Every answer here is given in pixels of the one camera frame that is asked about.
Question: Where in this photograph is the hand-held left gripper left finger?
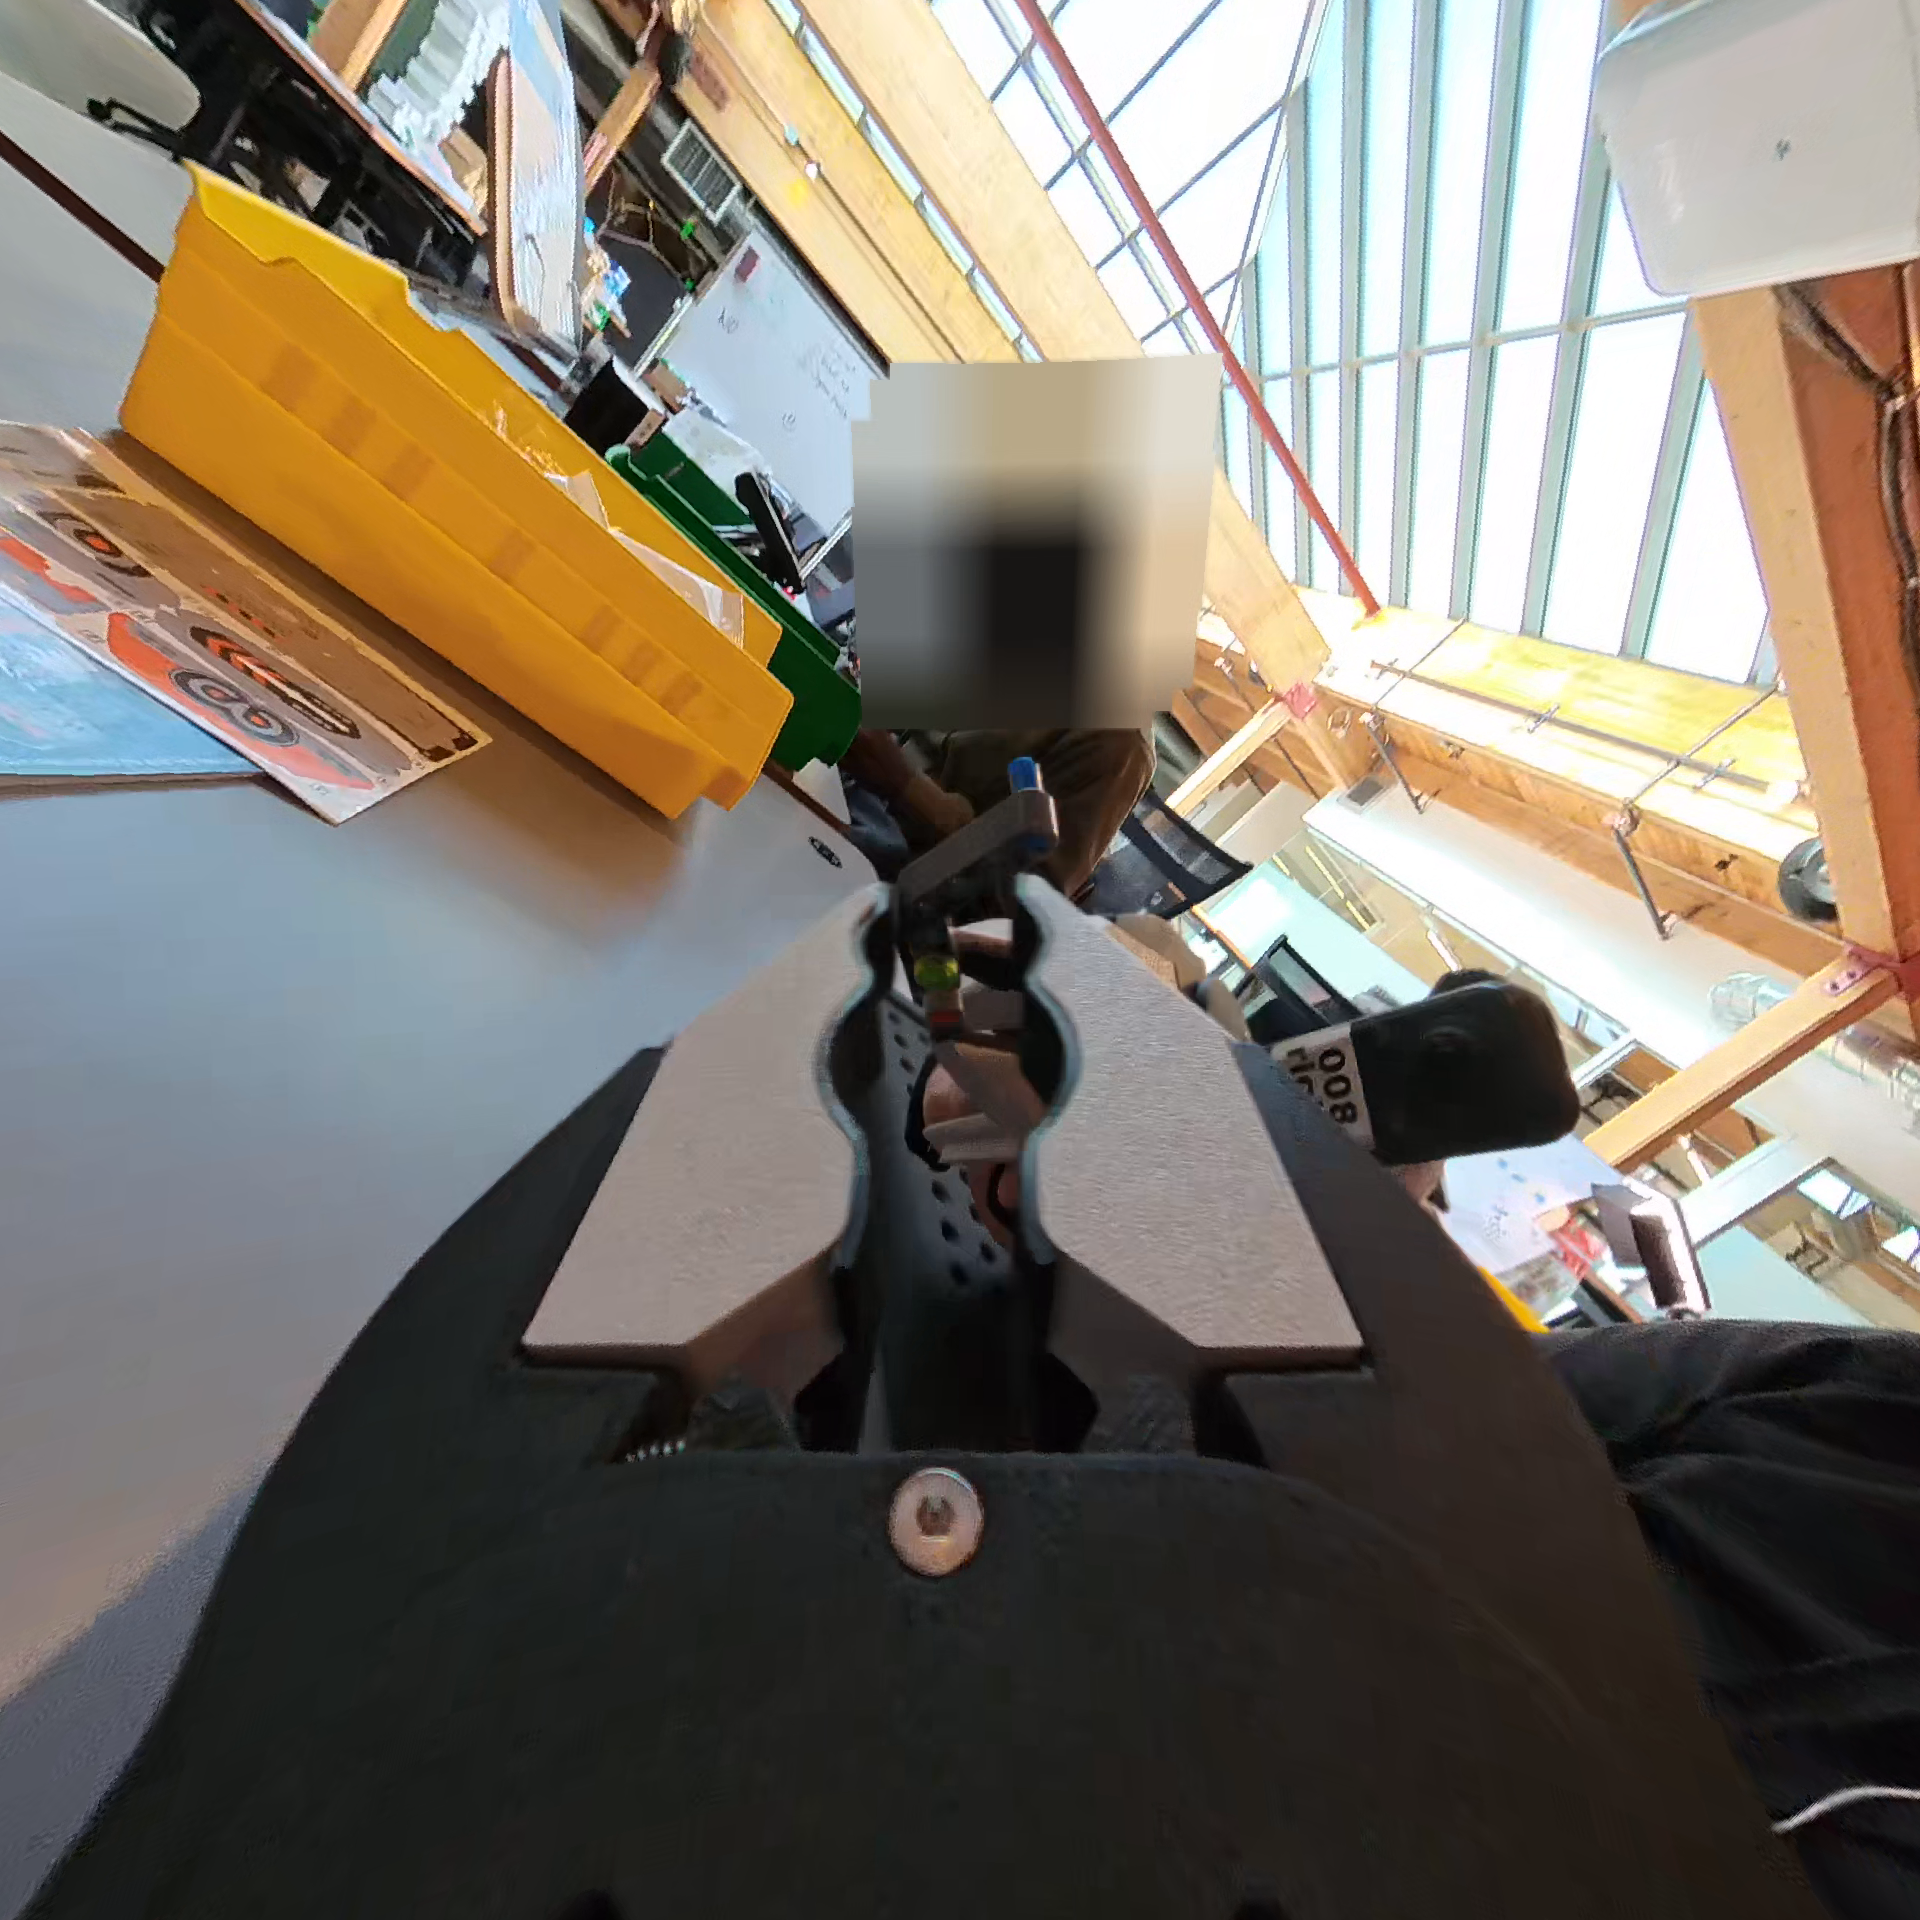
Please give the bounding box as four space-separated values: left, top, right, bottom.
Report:
520 881 900 1451

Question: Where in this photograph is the thin white cable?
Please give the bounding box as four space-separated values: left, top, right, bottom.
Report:
1769 1783 1920 1839

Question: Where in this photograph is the background work table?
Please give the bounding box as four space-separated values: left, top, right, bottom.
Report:
92 0 488 289

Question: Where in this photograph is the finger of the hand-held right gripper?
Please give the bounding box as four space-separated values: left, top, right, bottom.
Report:
930 1050 1055 1169

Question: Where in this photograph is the whiteboard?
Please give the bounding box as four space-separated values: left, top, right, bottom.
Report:
633 223 891 563

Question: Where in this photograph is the printed sticker sheet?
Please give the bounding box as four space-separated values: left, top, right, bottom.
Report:
0 422 491 825

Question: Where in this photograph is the red ceiling pipe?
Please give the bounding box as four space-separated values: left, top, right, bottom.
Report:
1011 0 1384 621

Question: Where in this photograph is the clear plastic bag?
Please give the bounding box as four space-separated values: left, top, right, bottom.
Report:
533 457 746 651

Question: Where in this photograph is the person's black shirt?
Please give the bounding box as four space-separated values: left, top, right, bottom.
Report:
1544 1317 1920 1920

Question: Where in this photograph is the black mesh office chair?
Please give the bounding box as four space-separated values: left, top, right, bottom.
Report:
1116 793 1257 921
1230 935 1358 1052

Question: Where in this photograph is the shiny metal duct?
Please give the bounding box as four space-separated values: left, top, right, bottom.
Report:
1709 972 1920 1120

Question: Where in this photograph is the small black device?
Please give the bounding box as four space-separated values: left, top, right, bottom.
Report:
1590 1186 1709 1323

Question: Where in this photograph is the yellow plastic bin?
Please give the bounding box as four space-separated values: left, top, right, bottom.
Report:
121 165 797 824

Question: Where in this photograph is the white projector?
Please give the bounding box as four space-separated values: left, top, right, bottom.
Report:
1590 0 1920 300

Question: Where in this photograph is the blue cover instruction booklet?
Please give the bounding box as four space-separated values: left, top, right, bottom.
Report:
0 575 266 785

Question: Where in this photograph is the dark grey angled toy beam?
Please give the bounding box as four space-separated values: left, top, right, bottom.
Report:
895 789 1061 921

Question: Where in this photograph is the green plastic bin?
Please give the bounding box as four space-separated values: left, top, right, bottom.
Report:
602 425 869 776

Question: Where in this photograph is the dark office chair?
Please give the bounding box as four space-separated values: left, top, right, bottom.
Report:
735 472 813 594

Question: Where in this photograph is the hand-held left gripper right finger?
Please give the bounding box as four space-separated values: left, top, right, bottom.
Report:
1011 874 1370 1452

